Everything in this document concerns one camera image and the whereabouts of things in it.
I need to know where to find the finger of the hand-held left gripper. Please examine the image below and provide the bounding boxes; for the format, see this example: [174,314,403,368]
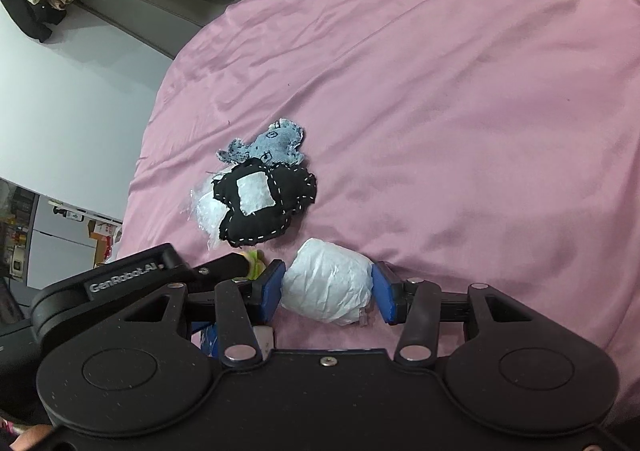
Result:
[192,253,251,283]

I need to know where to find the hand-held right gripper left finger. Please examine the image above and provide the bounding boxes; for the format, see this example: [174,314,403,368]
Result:
[119,260,287,366]

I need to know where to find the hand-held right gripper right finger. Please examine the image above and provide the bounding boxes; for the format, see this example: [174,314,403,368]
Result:
[371,261,540,363]

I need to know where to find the yellow-green soft toy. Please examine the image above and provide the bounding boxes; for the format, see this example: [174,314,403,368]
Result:
[241,251,268,281]

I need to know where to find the white plastic-wrapped soft bundle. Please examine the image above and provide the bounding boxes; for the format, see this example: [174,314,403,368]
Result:
[187,174,232,249]
[280,237,374,327]

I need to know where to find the cardboard box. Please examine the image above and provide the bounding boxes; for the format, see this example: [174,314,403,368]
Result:
[86,218,123,266]

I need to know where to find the white cabinet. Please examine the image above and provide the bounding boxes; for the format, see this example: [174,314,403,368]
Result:
[22,194,123,291]

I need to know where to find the black stitched plush cushion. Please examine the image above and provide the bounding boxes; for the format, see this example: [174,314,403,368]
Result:
[211,158,318,248]

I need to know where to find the cluttered shelf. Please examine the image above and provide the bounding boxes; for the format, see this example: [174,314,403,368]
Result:
[0,178,41,282]

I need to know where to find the blue denim fabric scrap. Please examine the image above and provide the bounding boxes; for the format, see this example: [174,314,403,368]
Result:
[216,118,306,167]

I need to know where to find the pink bed sheet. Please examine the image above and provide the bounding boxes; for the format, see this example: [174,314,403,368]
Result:
[102,0,640,368]

